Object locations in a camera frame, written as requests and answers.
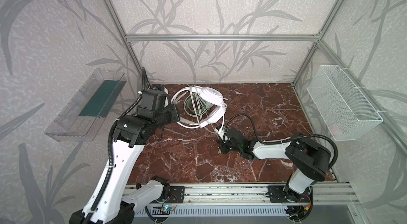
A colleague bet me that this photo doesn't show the aluminium frame crossbar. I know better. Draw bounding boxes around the aluminium frame crossbar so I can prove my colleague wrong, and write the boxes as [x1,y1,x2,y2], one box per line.
[125,34,319,42]

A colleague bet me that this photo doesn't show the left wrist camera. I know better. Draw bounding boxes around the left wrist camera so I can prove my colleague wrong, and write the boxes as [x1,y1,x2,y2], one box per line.
[154,85,168,94]

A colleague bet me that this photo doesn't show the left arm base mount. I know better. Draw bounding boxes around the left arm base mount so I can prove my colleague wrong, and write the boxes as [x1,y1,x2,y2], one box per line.
[152,185,185,204]

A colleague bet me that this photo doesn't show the white headphones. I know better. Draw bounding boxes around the white headphones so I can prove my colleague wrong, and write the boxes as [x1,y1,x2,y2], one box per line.
[171,85,227,131]

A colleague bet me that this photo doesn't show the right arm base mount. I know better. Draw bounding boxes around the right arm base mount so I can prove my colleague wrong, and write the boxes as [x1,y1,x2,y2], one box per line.
[266,185,313,203]

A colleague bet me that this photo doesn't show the clear plastic wall bin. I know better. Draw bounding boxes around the clear plastic wall bin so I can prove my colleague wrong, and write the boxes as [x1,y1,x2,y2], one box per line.
[45,69,127,142]

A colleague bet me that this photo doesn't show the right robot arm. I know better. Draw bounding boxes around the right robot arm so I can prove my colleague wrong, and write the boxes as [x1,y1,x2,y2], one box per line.
[214,114,339,205]

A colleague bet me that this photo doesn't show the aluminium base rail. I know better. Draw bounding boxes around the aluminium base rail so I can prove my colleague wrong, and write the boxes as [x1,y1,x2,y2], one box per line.
[123,183,360,207]

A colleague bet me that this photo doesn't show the white wire mesh basket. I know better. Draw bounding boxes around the white wire mesh basket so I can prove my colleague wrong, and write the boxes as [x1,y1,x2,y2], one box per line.
[307,65,383,141]

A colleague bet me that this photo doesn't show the mint green headphones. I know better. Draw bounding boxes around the mint green headphones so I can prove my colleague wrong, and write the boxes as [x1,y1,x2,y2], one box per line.
[183,93,213,118]

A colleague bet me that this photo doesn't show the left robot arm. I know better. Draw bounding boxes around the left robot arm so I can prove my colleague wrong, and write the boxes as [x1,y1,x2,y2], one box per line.
[69,68,180,224]

